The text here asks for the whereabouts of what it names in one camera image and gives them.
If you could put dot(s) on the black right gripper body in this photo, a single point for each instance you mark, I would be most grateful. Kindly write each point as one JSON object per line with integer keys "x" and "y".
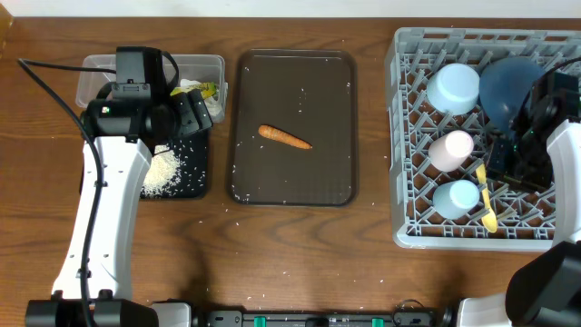
{"x": 526, "y": 163}

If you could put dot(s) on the black waste tray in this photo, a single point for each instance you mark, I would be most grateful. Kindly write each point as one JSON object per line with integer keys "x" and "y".
{"x": 193, "y": 152}

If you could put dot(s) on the yellow green snack wrapper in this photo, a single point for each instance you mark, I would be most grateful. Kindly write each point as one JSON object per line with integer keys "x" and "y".
{"x": 195, "y": 89}

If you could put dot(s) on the light blue bowl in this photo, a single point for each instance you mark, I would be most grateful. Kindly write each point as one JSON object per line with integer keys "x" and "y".
{"x": 454, "y": 89}

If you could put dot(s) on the grey plastic dishwasher rack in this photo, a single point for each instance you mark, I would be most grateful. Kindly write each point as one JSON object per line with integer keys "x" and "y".
{"x": 526, "y": 222}

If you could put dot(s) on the cream plastic spoon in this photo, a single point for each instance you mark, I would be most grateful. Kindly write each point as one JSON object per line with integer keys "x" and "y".
{"x": 489, "y": 220}

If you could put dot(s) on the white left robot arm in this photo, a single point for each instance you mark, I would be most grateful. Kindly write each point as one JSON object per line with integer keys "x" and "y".
{"x": 94, "y": 286}

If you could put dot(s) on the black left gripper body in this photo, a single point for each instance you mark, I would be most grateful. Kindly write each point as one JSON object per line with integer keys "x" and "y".
{"x": 169, "y": 122}

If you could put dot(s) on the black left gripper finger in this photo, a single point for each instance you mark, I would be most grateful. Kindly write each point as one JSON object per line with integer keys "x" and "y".
{"x": 200, "y": 110}
{"x": 188, "y": 123}

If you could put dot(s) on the clear plastic waste bin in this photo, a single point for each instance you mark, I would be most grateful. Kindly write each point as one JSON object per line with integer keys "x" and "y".
{"x": 200, "y": 67}

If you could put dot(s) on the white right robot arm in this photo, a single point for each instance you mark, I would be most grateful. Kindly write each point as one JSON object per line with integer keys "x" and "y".
{"x": 546, "y": 291}

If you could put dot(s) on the dark brown serving tray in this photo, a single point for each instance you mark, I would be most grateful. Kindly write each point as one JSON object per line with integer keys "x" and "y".
{"x": 311, "y": 94}

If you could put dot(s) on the aluminium foil ball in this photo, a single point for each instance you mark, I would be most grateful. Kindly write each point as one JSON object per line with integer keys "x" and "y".
{"x": 214, "y": 108}

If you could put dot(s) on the black rail at table edge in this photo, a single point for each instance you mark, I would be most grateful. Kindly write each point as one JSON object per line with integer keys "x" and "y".
{"x": 409, "y": 313}

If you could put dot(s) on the pink plastic cup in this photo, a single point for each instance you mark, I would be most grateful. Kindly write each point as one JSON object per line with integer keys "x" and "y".
{"x": 450, "y": 151}

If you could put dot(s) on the dark blue plate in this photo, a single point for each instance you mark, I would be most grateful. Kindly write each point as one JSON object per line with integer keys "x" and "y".
{"x": 503, "y": 88}

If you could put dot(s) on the orange carrot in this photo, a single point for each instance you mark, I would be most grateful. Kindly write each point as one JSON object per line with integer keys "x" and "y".
{"x": 280, "y": 136}

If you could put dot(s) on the light blue plastic cup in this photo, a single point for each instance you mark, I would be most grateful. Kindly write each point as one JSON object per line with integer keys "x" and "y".
{"x": 455, "y": 199}

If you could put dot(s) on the pile of white rice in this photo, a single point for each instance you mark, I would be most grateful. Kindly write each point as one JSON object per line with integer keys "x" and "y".
{"x": 164, "y": 173}

